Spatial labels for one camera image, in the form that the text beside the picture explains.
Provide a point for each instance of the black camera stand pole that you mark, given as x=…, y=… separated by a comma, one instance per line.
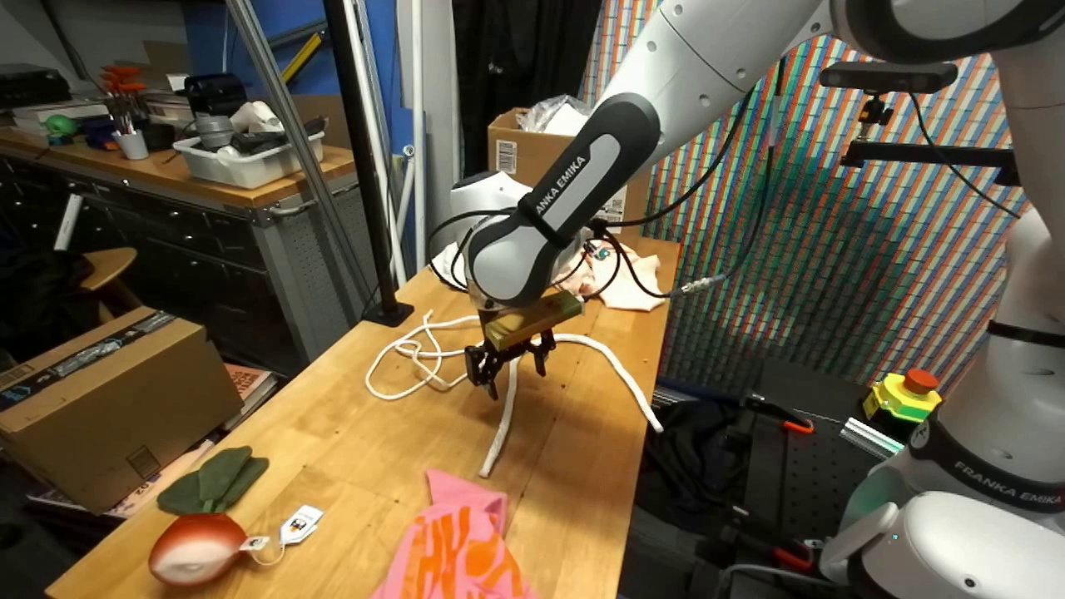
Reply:
x=342, y=50

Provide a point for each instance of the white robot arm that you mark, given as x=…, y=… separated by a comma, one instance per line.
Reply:
x=971, y=507

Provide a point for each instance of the red radish toy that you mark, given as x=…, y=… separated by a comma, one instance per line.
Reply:
x=199, y=542

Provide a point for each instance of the wooden stool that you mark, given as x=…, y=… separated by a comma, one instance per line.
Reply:
x=106, y=268

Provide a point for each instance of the cardboard box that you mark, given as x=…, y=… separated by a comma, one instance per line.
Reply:
x=103, y=412
x=525, y=146

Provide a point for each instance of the white plastic bin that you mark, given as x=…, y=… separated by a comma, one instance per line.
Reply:
x=229, y=168

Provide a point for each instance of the patterned cloth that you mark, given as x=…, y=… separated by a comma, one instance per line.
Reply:
x=593, y=272

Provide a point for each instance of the pink cloth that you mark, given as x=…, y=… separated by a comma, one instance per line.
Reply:
x=458, y=548

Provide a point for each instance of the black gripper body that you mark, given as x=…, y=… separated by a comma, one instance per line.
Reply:
x=487, y=361

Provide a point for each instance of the yellow emergency stop button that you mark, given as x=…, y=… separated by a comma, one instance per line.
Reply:
x=905, y=398

